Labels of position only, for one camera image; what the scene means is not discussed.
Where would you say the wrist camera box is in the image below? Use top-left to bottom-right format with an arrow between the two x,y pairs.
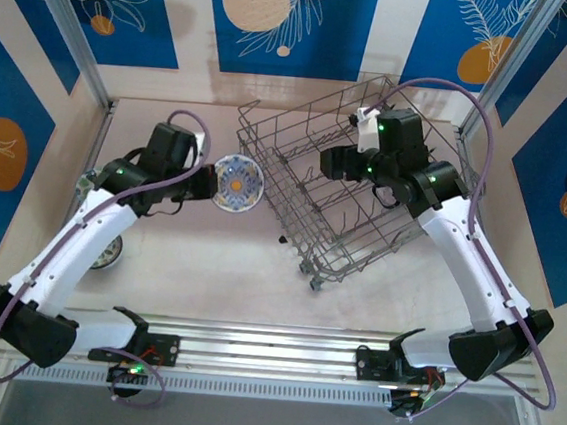
347,106 -> 383,152
190,130 -> 208,159

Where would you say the blue yellow patterned bowl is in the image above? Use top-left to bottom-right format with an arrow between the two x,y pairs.
211,151 -> 269,217

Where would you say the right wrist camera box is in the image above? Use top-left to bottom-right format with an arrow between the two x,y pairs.
347,106 -> 383,152

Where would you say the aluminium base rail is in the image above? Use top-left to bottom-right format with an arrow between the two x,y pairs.
0,295 -> 543,412

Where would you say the aluminium frame post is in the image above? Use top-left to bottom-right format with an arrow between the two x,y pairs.
10,0 -> 123,110
458,0 -> 556,148

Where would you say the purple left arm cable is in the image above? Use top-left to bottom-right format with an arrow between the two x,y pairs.
0,93 -> 217,412

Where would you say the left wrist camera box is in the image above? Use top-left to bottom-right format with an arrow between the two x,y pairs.
190,130 -> 208,159

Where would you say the grey wire dish rack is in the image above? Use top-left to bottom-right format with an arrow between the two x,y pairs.
220,60 -> 498,308

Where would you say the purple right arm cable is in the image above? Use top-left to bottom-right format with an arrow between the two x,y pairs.
336,72 -> 567,425

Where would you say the white slotted cable duct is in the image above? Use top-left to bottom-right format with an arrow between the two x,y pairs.
10,354 -> 398,416

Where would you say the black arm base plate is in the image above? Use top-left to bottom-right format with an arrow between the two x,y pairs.
353,344 -> 447,390
87,327 -> 182,369

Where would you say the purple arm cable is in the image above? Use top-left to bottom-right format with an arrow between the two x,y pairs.
336,72 -> 567,425
0,93 -> 217,412

